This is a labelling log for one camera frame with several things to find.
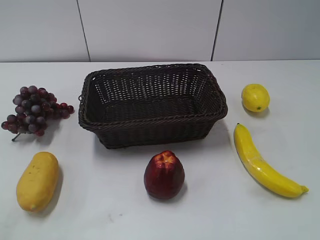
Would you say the dark woven wicker basket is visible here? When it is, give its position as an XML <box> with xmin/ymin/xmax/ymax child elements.
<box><xmin>78</xmin><ymin>63</ymin><xmax>228</xmax><ymax>149</ymax></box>

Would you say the red apple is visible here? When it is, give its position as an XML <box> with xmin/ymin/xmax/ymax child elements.
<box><xmin>143</xmin><ymin>150</ymin><xmax>185</xmax><ymax>200</ymax></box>

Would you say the yellow lemon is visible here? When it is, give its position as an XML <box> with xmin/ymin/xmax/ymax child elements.
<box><xmin>241</xmin><ymin>83</ymin><xmax>270</xmax><ymax>113</ymax></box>

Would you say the yellow banana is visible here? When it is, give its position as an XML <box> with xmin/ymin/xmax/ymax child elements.
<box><xmin>233</xmin><ymin>123</ymin><xmax>309</xmax><ymax>199</ymax></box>

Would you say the purple grape bunch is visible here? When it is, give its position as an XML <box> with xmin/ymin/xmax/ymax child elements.
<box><xmin>1</xmin><ymin>85</ymin><xmax>75</xmax><ymax>142</ymax></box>

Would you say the yellow mango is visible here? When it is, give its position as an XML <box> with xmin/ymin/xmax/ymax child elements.
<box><xmin>16</xmin><ymin>151</ymin><xmax>60</xmax><ymax>212</ymax></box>

